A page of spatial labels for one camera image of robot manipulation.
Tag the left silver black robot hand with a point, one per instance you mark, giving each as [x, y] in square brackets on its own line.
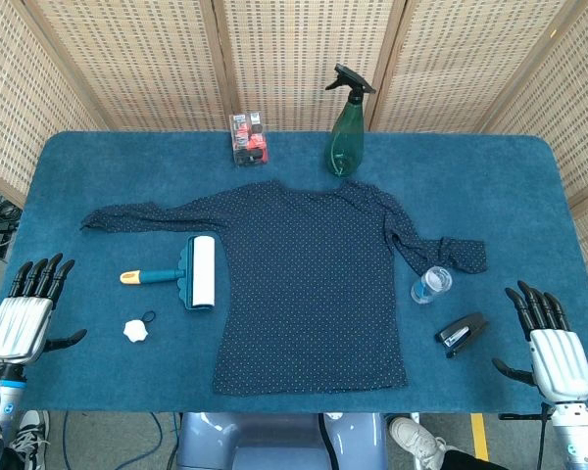
[17, 328]

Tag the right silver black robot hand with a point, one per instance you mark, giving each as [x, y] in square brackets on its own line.
[561, 362]

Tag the teal lint roller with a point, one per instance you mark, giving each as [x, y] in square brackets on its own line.
[203, 271]

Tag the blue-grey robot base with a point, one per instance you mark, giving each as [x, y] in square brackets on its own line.
[274, 440]

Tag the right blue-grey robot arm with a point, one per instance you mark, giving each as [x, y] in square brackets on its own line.
[575, 436]

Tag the dark blue dotted shirt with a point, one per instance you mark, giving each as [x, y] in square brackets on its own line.
[313, 294]

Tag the black metal bar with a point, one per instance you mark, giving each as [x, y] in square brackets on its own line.
[519, 416]

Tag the black stapler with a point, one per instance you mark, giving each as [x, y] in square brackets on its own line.
[463, 333]

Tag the black and white sneaker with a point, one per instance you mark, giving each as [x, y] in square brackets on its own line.
[29, 431]

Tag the yellow floor tape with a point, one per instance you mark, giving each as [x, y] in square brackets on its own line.
[480, 436]

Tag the black trouser leg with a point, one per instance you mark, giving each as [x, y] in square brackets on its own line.
[463, 462]

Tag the small clear water bottle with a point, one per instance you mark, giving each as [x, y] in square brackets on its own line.
[428, 286]

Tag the blue table mat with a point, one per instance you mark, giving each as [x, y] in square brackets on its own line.
[127, 171]

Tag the clear box of red items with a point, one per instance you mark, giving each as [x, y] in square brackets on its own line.
[249, 142]

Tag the green spray bottle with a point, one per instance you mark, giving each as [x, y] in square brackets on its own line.
[345, 142]

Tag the woven folding screen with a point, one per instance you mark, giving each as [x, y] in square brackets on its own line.
[299, 49]

